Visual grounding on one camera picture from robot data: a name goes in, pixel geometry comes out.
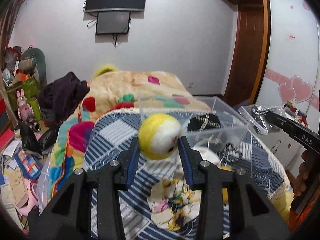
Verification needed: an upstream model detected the black chain-pattern pouch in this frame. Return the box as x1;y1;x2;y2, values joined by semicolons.
187;113;221;132

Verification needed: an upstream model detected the pink rabbit figurine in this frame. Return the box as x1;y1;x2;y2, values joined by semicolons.
16;88;34;122

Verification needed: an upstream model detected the yellow white plush ball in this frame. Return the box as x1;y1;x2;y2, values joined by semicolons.
138;113;182;160

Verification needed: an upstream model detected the brown wooden door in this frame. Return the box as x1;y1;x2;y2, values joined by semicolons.
223;4;265;107

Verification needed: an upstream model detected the black plastic bag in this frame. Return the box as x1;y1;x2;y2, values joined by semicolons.
19;121;60;159

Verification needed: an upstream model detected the white stickered suitcase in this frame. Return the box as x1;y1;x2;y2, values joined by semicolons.
258;129;302;167

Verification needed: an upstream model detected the colourful blocks booklet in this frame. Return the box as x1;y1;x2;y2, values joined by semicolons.
14;150;43;180

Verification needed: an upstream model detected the white drawstring bag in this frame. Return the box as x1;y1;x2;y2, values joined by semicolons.
193;146;221;167

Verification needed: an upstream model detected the yellow fuzzy cushion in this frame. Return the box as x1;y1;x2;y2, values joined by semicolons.
93;64;118;77

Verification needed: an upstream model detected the green cardboard box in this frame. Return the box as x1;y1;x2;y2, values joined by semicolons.
6;76;40;111

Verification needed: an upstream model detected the grey green plush toy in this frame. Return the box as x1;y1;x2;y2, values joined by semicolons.
18;48;46;85

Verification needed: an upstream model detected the beige colourful-squares blanket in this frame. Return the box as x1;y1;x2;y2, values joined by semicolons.
47;69;209;201

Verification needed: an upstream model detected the person's right hand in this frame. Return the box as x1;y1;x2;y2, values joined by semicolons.
293;150;311;198

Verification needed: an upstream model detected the blue white patterned cloth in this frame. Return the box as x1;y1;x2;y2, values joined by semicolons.
83;110;293;239

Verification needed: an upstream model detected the cartoon print fabric bag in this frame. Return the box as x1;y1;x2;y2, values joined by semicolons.
147;179;202;231

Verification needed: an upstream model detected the dark purple garment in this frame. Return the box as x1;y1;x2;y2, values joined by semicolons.
37;72;90;126

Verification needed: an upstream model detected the green bottle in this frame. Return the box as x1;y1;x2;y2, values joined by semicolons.
29;97;41;121

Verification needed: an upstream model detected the clear plastic storage box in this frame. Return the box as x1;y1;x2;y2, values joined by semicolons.
138;95;248;163

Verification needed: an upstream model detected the small black wall monitor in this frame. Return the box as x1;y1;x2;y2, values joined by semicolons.
95;11;131;35

